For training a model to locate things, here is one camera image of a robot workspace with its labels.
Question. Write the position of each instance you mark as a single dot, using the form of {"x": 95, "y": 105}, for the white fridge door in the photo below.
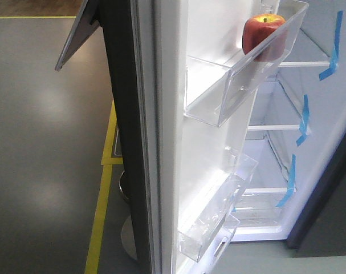
{"x": 164, "y": 150}

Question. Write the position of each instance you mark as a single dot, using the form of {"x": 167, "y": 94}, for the red yellow apple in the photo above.
{"x": 257, "y": 29}

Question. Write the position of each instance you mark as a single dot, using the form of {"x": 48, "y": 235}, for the grey fridge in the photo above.
{"x": 298, "y": 136}

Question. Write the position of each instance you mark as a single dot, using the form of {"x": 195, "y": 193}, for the grey floor sign mat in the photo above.
{"x": 116, "y": 148}

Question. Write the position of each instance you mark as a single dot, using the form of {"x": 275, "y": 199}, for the upper clear door bin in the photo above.
{"x": 219, "y": 75}

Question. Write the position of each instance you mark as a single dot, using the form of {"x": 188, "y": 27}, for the clear door bin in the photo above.
{"x": 206, "y": 209}
{"x": 219, "y": 75}

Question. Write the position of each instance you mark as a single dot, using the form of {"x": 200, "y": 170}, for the lower clear door bin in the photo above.
{"x": 206, "y": 209}

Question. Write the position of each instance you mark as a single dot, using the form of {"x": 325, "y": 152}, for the matte silver sign stand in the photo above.
{"x": 85, "y": 24}

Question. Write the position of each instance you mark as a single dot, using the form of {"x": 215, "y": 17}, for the chrome stanchion post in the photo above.
{"x": 124, "y": 187}

